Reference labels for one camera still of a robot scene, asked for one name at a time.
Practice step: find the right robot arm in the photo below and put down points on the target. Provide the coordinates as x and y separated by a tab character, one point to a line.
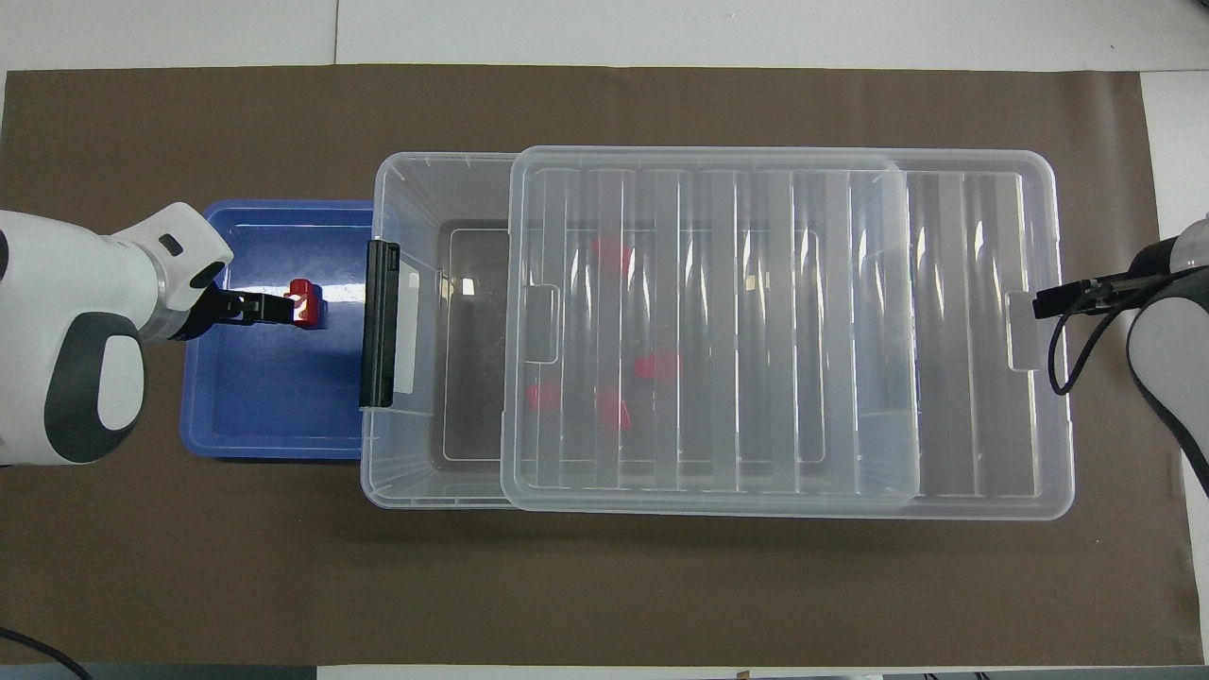
1171	349

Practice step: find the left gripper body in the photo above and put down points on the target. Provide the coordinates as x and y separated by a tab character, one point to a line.
206	312

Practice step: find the clear plastic box lid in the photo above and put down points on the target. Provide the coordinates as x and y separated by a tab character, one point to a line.
756	331

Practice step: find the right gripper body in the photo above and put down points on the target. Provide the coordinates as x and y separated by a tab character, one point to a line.
1138	286

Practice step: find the red block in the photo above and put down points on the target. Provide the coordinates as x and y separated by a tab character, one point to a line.
658	365
305	304
612	409
542	396
612	254

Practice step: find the black box latch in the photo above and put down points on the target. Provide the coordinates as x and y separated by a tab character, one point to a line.
380	326

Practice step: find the clear plastic storage box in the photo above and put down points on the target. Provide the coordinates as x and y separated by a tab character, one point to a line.
444	331

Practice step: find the blue plastic tray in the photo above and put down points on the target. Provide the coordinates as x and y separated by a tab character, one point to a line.
274	397

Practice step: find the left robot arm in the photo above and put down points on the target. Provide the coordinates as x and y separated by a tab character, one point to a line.
66	283

